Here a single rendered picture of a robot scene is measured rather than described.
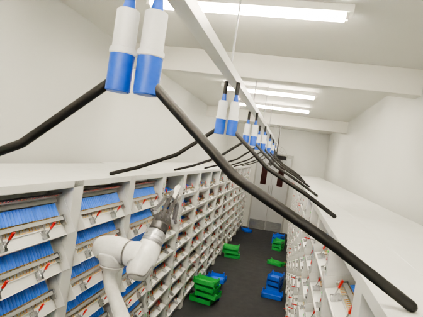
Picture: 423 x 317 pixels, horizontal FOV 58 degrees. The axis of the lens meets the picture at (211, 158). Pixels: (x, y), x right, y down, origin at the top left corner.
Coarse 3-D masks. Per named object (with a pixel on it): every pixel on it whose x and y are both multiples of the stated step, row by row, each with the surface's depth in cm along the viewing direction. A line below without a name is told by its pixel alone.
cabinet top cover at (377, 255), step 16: (336, 224) 195; (352, 224) 204; (352, 240) 155; (368, 240) 161; (368, 256) 130; (384, 256) 134; (352, 272) 115; (384, 272) 111; (400, 272) 114; (416, 272) 116; (368, 288) 94; (400, 288) 97; (368, 304) 92; (384, 304) 83
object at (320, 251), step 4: (316, 244) 237; (320, 244) 237; (316, 248) 237; (320, 248) 237; (324, 248) 234; (316, 252) 235; (320, 252) 234; (324, 252) 230; (316, 256) 226; (320, 256) 220; (324, 256) 220; (316, 260) 227; (320, 260) 215; (324, 260) 214; (320, 264) 208; (324, 264) 207; (320, 268) 200; (324, 268) 194; (320, 272) 193; (320, 276) 196
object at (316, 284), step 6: (312, 276) 237; (318, 276) 237; (312, 282) 236; (318, 282) 234; (312, 288) 225; (318, 288) 221; (312, 294) 215; (318, 294) 214; (318, 300) 205; (318, 306) 195; (318, 312) 178
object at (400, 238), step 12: (372, 228) 198; (384, 228) 205; (396, 228) 212; (408, 228) 220; (420, 228) 229; (384, 240) 167; (396, 240) 171; (408, 240) 176; (420, 240) 182; (396, 252) 144; (408, 252) 147; (420, 252) 151; (420, 264) 129
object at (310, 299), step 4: (320, 212) 238; (324, 212) 241; (348, 216) 236; (320, 220) 237; (320, 224) 237; (320, 228) 237; (324, 228) 237; (316, 240) 237; (312, 264) 238; (316, 264) 237; (312, 268) 238; (316, 268) 237; (312, 272) 238; (316, 272) 237; (308, 288) 239; (308, 292) 238; (308, 296) 238; (308, 300) 238; (312, 300) 237; (304, 316) 240
